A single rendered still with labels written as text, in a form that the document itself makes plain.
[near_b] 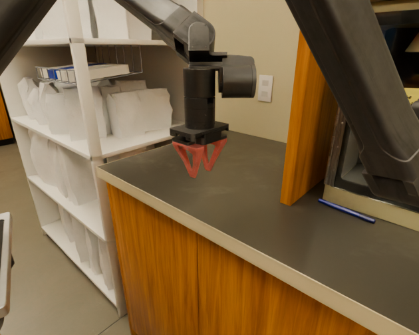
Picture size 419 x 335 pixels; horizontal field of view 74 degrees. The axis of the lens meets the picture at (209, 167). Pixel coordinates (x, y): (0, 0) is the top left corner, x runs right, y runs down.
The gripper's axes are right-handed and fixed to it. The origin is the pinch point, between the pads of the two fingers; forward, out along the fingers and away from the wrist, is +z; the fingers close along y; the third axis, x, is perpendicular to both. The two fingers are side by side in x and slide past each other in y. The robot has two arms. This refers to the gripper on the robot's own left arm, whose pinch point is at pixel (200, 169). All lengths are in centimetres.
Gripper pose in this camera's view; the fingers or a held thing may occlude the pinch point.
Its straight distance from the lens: 56.3
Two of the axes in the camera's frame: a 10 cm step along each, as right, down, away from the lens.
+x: -7.4, -2.6, 6.2
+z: 0.0, 9.2, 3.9
